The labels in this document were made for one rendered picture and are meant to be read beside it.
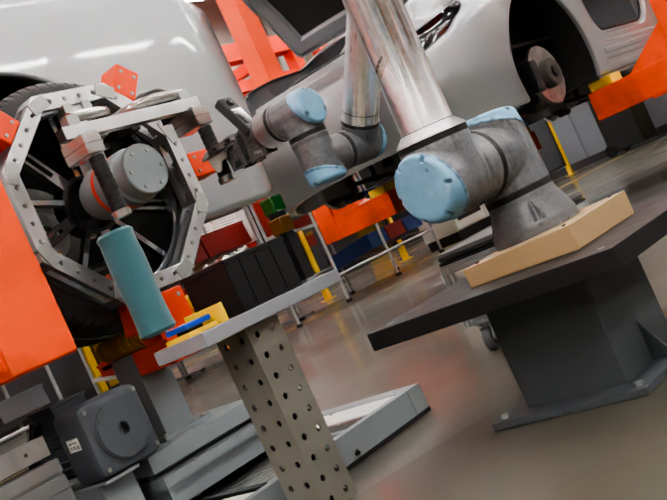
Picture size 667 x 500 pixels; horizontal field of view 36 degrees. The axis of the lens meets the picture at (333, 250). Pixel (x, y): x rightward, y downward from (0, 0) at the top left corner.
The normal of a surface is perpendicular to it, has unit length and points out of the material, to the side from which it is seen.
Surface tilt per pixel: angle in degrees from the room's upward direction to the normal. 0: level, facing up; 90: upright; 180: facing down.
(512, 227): 71
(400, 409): 90
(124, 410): 90
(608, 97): 90
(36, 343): 90
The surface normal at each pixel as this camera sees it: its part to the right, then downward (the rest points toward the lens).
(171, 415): 0.68, -0.30
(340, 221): -0.61, 0.28
